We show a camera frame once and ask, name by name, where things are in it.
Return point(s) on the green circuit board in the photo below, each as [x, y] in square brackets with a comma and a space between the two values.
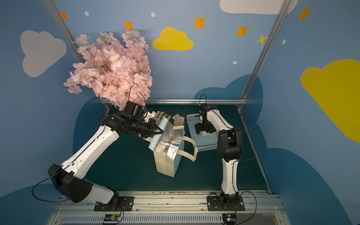
[229, 219]
[112, 218]

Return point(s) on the aluminium frame post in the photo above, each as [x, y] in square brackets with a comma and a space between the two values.
[61, 23]
[281, 16]

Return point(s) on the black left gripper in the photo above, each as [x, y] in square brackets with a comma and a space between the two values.
[152, 128]

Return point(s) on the aluminium rear crossbar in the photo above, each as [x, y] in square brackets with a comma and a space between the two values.
[195, 101]

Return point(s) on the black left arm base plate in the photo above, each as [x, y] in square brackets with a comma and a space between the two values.
[117, 204]

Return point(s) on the light blue perforated basket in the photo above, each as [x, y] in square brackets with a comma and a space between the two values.
[205, 141]

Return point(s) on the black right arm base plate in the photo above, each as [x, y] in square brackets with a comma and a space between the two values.
[215, 203]

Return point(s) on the left green circuit board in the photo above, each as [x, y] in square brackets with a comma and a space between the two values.
[112, 218]

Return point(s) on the pink cherry blossom tree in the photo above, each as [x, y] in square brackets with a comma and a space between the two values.
[118, 71]

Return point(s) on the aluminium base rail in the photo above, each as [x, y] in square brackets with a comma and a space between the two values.
[175, 208]

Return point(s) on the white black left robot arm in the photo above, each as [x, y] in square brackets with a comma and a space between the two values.
[69, 178]

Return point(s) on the light blue insulated delivery bag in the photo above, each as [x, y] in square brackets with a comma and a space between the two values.
[168, 148]

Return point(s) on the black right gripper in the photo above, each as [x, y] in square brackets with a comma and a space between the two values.
[200, 131]

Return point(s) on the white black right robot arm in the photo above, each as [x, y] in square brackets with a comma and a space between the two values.
[229, 146]

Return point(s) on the aluminium frame post left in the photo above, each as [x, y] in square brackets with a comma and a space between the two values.
[61, 23]

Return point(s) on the beige star shaped toy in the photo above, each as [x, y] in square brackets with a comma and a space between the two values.
[178, 120]

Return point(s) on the aluminium frame post right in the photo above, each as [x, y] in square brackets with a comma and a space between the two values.
[281, 16]

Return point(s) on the right green circuit board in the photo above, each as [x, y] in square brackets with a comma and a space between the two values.
[229, 219]

